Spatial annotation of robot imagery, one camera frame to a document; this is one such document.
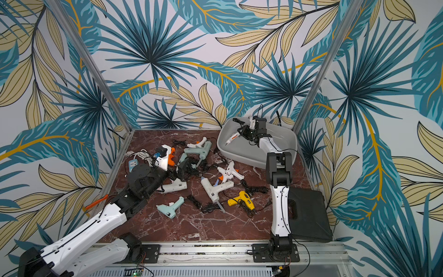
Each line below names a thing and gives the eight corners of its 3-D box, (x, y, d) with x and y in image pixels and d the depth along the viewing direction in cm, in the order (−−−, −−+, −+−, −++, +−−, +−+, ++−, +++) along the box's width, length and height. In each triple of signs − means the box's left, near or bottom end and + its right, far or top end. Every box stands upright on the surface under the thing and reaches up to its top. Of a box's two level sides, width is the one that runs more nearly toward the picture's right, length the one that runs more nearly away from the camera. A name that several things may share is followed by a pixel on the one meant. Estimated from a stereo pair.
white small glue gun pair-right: (237, 183, 96) (238, 180, 94) (225, 165, 103) (225, 163, 101) (244, 179, 98) (245, 176, 96) (231, 162, 105) (231, 159, 103)
